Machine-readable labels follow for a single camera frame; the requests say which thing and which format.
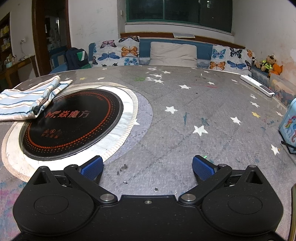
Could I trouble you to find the butterfly cushion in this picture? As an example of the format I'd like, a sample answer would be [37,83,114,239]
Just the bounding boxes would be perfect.
[209,45,253,75]
[89,36,140,67]

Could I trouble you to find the black round induction cooktop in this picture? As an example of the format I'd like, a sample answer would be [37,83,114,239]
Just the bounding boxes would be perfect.
[19,89,123,161]

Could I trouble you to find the orange plush toy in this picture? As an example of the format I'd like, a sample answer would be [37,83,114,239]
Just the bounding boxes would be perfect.
[268,63,283,77]

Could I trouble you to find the book on window ledge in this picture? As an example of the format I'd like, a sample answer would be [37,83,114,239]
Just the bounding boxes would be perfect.
[173,33,195,39]

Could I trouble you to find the grey pillow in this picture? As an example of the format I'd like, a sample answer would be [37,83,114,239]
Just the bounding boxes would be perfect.
[149,42,197,68]

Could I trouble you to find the white remote control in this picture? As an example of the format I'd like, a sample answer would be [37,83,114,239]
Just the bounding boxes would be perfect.
[240,75,275,97]

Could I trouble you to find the left butterfly cushion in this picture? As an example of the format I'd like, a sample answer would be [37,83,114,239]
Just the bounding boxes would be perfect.
[89,36,140,67]

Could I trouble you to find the light blue unicorn box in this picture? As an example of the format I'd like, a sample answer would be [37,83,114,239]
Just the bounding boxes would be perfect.
[278,99,296,154]

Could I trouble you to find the dark backpack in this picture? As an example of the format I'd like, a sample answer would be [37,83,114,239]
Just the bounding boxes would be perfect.
[66,47,91,70]

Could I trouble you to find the teddy bear yellow vest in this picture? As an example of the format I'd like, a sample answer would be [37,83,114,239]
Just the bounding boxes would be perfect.
[255,54,277,73]

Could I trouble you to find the wooden side table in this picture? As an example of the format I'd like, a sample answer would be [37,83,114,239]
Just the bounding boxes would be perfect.
[1,55,39,89]

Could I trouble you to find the wooden door frame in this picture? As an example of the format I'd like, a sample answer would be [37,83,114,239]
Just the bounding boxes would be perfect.
[32,1,71,76]

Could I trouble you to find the right butterfly cushion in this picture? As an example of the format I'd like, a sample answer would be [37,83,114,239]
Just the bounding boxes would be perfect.
[209,45,253,75]

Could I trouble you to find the blue striped shirt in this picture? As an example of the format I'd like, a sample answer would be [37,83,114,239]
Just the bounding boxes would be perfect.
[0,75,73,121]

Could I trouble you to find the grey star table cover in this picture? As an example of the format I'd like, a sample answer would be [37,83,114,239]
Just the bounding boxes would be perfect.
[1,66,295,240]

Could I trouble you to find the window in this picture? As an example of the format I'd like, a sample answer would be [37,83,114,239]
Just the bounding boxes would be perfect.
[126,0,233,33]

